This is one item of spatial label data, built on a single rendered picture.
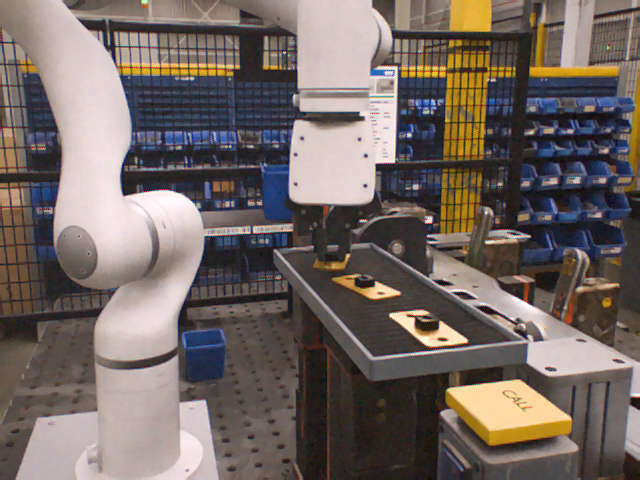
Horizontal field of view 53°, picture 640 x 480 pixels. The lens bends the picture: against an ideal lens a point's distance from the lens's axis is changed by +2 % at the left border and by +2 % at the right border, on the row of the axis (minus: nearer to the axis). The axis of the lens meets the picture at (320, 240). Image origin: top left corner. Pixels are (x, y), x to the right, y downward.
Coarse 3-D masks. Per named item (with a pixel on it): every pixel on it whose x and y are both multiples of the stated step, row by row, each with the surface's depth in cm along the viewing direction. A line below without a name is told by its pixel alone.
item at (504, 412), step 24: (504, 384) 46; (456, 408) 44; (480, 408) 42; (504, 408) 42; (528, 408) 43; (552, 408) 43; (480, 432) 41; (504, 432) 40; (528, 432) 41; (552, 432) 41
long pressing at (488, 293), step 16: (448, 256) 147; (448, 272) 133; (464, 272) 133; (480, 272) 134; (448, 288) 122; (464, 288) 122; (480, 288) 122; (496, 288) 123; (480, 304) 113; (496, 304) 113; (512, 304) 113; (528, 304) 114; (544, 320) 105; (560, 336) 98; (576, 336) 98
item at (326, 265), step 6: (330, 252) 79; (336, 252) 79; (324, 258) 79; (330, 258) 78; (336, 258) 78; (348, 258) 80; (318, 264) 77; (324, 264) 77; (330, 264) 77; (336, 264) 77; (342, 264) 77; (318, 270) 75; (324, 270) 75; (330, 270) 75; (336, 270) 75; (342, 270) 75
